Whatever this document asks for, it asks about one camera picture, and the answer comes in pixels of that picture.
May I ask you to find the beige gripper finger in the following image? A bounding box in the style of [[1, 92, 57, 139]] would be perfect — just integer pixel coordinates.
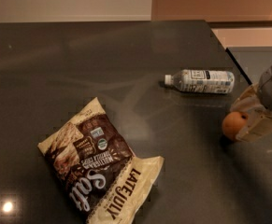
[[236, 110, 272, 142], [230, 83, 265, 112]]

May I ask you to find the orange fruit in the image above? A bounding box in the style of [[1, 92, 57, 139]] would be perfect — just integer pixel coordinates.
[[222, 111, 249, 141]]

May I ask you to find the brown Late July chip bag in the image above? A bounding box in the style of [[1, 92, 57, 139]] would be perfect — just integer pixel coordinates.
[[38, 98, 164, 224]]

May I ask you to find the clear plastic water bottle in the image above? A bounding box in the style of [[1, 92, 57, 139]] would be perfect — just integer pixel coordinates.
[[165, 69, 235, 94]]

